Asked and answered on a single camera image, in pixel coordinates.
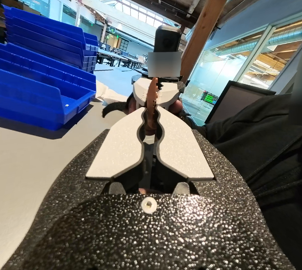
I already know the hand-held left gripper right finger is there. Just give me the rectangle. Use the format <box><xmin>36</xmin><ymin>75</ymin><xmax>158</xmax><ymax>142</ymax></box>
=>
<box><xmin>155</xmin><ymin>107</ymin><xmax>215</xmax><ymax>179</ymax></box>

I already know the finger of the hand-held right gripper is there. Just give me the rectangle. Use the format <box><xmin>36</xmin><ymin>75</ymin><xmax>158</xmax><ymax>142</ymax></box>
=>
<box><xmin>156</xmin><ymin>78</ymin><xmax>180</xmax><ymax>110</ymax></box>
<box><xmin>133</xmin><ymin>78</ymin><xmax>153</xmax><ymax>110</ymax></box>

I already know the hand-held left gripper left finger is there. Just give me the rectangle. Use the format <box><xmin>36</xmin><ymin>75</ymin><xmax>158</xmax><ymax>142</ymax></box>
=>
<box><xmin>85</xmin><ymin>107</ymin><xmax>145</xmax><ymax>179</ymax></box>

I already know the orange brick assembly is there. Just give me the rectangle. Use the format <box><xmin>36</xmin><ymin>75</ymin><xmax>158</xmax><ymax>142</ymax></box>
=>
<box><xmin>145</xmin><ymin>76</ymin><xmax>159</xmax><ymax>134</ymax></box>

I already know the person's right forearm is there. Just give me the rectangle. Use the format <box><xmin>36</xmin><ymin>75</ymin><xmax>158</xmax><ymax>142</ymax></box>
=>
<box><xmin>183</xmin><ymin>93</ymin><xmax>302</xmax><ymax>155</ymax></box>

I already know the grey desk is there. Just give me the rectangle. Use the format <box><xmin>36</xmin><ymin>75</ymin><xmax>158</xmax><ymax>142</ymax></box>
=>
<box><xmin>0</xmin><ymin>63</ymin><xmax>151</xmax><ymax>266</ymax></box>

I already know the person's right hand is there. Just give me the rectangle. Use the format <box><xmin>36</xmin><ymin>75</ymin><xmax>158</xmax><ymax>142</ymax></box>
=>
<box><xmin>127</xmin><ymin>96</ymin><xmax>184</xmax><ymax>115</ymax></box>

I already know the screen with green display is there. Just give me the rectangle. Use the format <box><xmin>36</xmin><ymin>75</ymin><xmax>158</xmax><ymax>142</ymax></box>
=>
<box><xmin>201</xmin><ymin>90</ymin><xmax>219</xmax><ymax>105</ymax></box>

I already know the row of black worktables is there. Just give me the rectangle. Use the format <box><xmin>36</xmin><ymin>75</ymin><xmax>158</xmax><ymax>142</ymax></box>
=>
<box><xmin>96</xmin><ymin>48</ymin><xmax>148</xmax><ymax>70</ymax></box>

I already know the wooden column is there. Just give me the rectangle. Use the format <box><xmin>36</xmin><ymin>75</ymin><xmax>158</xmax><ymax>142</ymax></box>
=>
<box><xmin>180</xmin><ymin>0</ymin><xmax>251</xmax><ymax>84</ymax></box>

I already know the black monitor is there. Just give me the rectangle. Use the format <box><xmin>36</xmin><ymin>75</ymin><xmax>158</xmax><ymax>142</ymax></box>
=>
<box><xmin>204</xmin><ymin>80</ymin><xmax>277</xmax><ymax>124</ymax></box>

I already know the person's black jacket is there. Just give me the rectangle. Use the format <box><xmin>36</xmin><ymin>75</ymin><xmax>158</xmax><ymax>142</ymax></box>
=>
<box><xmin>243</xmin><ymin>131</ymin><xmax>302</xmax><ymax>270</ymax></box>

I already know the silver duct behind glass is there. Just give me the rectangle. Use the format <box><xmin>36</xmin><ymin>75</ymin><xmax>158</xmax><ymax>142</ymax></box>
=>
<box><xmin>216</xmin><ymin>27</ymin><xmax>302</xmax><ymax>57</ymax></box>

